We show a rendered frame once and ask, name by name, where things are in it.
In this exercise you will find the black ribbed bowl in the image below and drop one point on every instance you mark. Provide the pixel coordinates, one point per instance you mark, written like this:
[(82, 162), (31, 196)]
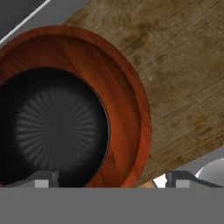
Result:
[(61, 125)]

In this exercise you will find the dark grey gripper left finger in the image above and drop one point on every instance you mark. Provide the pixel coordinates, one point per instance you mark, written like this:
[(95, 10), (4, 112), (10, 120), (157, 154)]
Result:
[(43, 178)]

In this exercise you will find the small white object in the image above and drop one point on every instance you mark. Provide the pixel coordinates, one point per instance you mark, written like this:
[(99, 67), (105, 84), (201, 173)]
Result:
[(159, 181)]

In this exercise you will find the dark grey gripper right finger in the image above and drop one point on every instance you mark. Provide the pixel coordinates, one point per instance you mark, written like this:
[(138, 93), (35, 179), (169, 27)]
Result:
[(182, 177)]

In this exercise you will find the grey cabinet front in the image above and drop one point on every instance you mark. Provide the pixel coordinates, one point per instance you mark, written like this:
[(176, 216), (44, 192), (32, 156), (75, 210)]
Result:
[(14, 11)]

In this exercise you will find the white round dish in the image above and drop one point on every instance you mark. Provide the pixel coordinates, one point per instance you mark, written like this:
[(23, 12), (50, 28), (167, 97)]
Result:
[(214, 170)]

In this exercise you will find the red-brown wooden bowl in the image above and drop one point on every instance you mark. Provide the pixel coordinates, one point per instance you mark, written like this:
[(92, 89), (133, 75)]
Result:
[(122, 96)]

